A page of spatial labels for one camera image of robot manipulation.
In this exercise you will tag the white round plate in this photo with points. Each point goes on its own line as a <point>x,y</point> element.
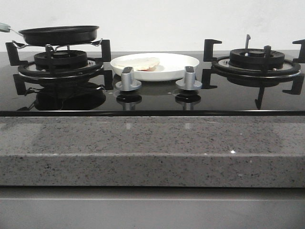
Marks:
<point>171,66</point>

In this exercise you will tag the fried egg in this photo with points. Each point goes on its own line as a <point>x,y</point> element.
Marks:
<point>139,64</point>

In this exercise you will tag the black frying pan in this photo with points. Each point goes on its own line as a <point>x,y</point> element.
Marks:
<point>61,35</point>

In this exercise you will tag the left silver stove knob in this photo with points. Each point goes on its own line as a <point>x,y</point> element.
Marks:
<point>128,82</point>

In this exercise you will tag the silver stove knob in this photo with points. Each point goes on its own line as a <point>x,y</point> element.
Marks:
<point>189,82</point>
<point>128,82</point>

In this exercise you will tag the right silver stove knob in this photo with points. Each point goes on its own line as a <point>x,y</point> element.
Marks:
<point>189,82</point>

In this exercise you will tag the left black gas burner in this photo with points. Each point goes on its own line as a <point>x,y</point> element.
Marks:
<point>62,60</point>

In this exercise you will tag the black gas burner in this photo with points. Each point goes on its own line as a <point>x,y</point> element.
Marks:
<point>62,60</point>
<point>254,59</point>

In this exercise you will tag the right black gas burner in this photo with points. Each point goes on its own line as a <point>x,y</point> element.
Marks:
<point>254,59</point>

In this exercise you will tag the black glass gas cooktop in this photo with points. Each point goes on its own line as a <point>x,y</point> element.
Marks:
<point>220,95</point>

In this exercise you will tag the left black pan support grate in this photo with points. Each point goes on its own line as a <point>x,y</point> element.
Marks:
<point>28,69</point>

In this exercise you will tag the black pan support grate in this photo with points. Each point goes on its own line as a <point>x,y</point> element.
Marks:
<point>290,69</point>
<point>28,69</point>

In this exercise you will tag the right black pan support grate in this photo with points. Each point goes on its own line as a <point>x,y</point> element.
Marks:
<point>290,69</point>

